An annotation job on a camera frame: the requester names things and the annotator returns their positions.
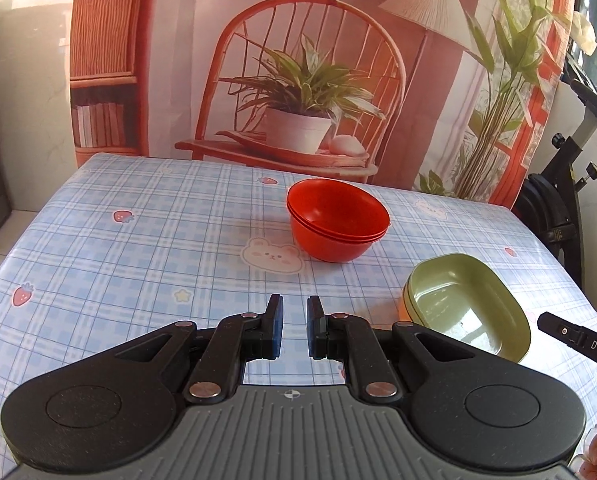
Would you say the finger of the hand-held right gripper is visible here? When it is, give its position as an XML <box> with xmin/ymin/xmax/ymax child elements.
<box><xmin>537</xmin><ymin>312</ymin><xmax>597</xmax><ymax>374</ymax></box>

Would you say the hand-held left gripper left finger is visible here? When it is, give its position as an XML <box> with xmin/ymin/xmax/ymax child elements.
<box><xmin>112</xmin><ymin>293</ymin><xmax>284</xmax><ymax>404</ymax></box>

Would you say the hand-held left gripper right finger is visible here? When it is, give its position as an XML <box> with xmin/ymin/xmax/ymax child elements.
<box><xmin>306</xmin><ymin>295</ymin><xmax>480</xmax><ymax>403</ymax></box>

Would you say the red plastic bowl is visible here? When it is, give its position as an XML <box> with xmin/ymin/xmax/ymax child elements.
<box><xmin>287</xmin><ymin>202</ymin><xmax>391</xmax><ymax>244</ymax></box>
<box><xmin>286</xmin><ymin>178</ymin><xmax>391</xmax><ymax>241</ymax></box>
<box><xmin>290</xmin><ymin>209</ymin><xmax>390</xmax><ymax>264</ymax></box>

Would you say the green plastic plate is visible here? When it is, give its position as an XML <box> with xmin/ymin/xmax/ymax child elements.
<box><xmin>404</xmin><ymin>279</ymin><xmax>530</xmax><ymax>365</ymax></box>
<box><xmin>409</xmin><ymin>254</ymin><xmax>533</xmax><ymax>364</ymax></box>

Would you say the black exercise bike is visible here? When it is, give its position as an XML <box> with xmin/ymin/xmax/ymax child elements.
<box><xmin>510</xmin><ymin>49</ymin><xmax>597</xmax><ymax>282</ymax></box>

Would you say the blue plaid tablecloth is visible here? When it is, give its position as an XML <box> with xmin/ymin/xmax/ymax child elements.
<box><xmin>0</xmin><ymin>152</ymin><xmax>597</xmax><ymax>397</ymax></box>

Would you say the printed room backdrop cloth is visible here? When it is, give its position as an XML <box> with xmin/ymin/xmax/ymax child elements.
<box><xmin>68</xmin><ymin>0</ymin><xmax>572</xmax><ymax>207</ymax></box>

